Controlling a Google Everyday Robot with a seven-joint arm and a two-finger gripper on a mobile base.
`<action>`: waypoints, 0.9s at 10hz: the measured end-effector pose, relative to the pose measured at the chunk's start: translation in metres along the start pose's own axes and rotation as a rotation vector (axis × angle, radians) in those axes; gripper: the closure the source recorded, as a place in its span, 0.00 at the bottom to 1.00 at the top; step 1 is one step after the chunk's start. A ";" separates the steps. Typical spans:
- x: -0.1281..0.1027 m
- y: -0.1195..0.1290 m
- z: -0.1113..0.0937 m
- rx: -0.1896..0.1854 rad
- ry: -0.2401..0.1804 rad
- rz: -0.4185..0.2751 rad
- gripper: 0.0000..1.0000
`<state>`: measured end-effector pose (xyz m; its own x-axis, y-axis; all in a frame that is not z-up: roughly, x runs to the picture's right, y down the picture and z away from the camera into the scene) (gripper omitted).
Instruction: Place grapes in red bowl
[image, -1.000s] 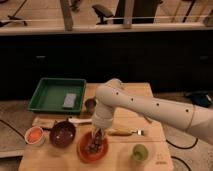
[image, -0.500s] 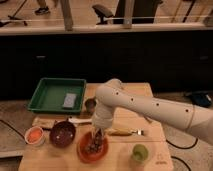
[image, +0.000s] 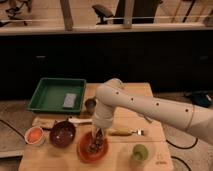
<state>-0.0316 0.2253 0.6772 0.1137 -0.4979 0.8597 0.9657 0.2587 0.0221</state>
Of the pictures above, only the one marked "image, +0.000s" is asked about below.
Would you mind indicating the red bowl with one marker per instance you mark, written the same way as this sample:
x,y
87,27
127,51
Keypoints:
x,y
82,149

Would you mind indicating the green apple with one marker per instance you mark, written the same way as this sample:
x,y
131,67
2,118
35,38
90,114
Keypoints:
x,y
140,152

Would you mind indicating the wooden handled fork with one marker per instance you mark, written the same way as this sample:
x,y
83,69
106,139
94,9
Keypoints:
x,y
114,132

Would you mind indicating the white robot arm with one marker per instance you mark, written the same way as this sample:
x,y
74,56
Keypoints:
x,y
192,119

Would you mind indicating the white cup orange contents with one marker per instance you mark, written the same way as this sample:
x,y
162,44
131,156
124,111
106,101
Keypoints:
x,y
34,136

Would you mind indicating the blue object on floor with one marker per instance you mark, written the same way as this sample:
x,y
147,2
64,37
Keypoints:
x,y
200,99

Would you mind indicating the grey sponge block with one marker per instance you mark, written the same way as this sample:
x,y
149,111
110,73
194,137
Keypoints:
x,y
69,100

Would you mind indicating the white handled knife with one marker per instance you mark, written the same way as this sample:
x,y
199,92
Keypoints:
x,y
79,121

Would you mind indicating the black office chair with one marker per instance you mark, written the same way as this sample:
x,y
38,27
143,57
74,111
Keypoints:
x,y
102,12

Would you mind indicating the brown cloth piece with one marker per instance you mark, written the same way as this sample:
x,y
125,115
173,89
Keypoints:
x,y
43,123

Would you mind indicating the purple grape bunch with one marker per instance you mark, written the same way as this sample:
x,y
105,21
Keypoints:
x,y
96,143

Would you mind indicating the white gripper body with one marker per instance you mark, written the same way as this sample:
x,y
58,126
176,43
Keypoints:
x,y
103,116

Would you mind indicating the green plastic tray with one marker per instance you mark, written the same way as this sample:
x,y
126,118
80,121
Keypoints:
x,y
50,94

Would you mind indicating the dark purple bowl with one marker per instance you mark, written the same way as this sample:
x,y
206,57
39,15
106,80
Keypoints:
x,y
62,134

